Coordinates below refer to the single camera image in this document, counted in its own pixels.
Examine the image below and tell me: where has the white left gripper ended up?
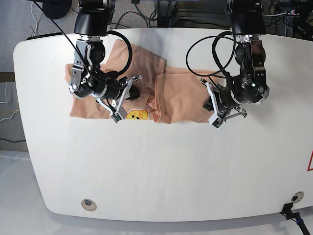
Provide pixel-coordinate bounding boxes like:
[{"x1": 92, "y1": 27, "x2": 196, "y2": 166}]
[{"x1": 200, "y1": 78, "x2": 247, "y2": 121}]

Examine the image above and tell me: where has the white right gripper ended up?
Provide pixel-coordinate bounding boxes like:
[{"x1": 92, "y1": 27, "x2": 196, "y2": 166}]
[{"x1": 95, "y1": 75, "x2": 142, "y2": 115}]

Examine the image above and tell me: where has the peach pink T-shirt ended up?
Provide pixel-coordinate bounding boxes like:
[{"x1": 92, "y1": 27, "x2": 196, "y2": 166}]
[{"x1": 64, "y1": 39, "x2": 228, "y2": 125}]

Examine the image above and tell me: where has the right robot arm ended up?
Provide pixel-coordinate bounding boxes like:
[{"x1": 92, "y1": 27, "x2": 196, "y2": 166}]
[{"x1": 69, "y1": 0, "x2": 141, "y2": 122}]

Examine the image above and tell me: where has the black flat bar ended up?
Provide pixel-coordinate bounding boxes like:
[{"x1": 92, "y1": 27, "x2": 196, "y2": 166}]
[{"x1": 26, "y1": 32, "x2": 62, "y2": 41}]

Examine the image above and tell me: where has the black round stand base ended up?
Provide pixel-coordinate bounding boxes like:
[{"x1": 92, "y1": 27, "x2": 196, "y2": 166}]
[{"x1": 42, "y1": 0, "x2": 72, "y2": 20}]

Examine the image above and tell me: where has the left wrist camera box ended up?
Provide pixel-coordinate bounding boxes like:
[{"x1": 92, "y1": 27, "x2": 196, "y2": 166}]
[{"x1": 208, "y1": 114, "x2": 226, "y2": 130}]

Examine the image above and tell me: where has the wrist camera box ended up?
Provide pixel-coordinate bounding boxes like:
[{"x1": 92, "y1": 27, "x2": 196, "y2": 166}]
[
  {"x1": 111, "y1": 107, "x2": 128, "y2": 123},
  {"x1": 208, "y1": 114, "x2": 226, "y2": 130}
]

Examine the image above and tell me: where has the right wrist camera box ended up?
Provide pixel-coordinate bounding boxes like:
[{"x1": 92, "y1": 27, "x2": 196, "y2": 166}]
[{"x1": 111, "y1": 107, "x2": 128, "y2": 123}]

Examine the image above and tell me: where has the black aluminium frame post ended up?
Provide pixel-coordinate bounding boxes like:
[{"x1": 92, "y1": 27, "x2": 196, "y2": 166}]
[{"x1": 154, "y1": 0, "x2": 178, "y2": 28}]

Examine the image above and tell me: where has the left table cable grommet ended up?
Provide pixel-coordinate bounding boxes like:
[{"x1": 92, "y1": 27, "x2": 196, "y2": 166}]
[{"x1": 81, "y1": 199, "x2": 97, "y2": 212}]

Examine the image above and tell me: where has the table cable grommet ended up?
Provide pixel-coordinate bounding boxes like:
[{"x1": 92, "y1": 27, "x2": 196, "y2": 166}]
[
  {"x1": 81, "y1": 199, "x2": 97, "y2": 212},
  {"x1": 291, "y1": 191, "x2": 304, "y2": 203}
]

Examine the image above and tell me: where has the right table cable grommet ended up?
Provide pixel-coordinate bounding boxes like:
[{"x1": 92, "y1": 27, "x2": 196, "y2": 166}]
[{"x1": 291, "y1": 191, "x2": 304, "y2": 203}]

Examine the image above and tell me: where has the black clamp mount with cable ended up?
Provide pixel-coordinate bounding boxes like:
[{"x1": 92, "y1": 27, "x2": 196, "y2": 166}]
[{"x1": 280, "y1": 203, "x2": 310, "y2": 235}]

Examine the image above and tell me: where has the white floor cable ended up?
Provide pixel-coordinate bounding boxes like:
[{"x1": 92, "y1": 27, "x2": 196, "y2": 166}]
[{"x1": 30, "y1": 0, "x2": 39, "y2": 35}]

